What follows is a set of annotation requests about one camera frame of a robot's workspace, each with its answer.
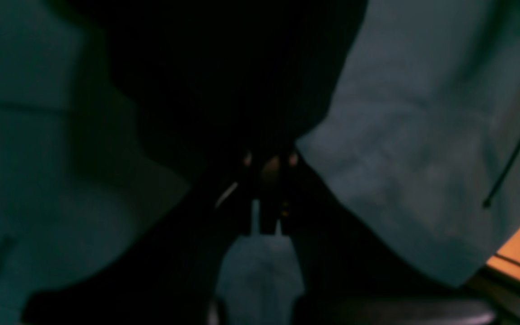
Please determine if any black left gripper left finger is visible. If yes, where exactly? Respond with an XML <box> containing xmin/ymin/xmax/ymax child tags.
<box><xmin>21</xmin><ymin>153</ymin><xmax>252</xmax><ymax>325</ymax></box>

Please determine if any light blue table cloth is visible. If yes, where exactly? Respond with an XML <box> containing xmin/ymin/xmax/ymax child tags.
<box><xmin>0</xmin><ymin>0</ymin><xmax>520</xmax><ymax>325</ymax></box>

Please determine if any black t-shirt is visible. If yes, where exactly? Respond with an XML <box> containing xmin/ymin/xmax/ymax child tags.
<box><xmin>48</xmin><ymin>0</ymin><xmax>369</xmax><ymax>181</ymax></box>

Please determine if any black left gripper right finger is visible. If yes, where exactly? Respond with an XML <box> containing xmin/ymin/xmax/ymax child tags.
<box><xmin>260</xmin><ymin>153</ymin><xmax>495</xmax><ymax>325</ymax></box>

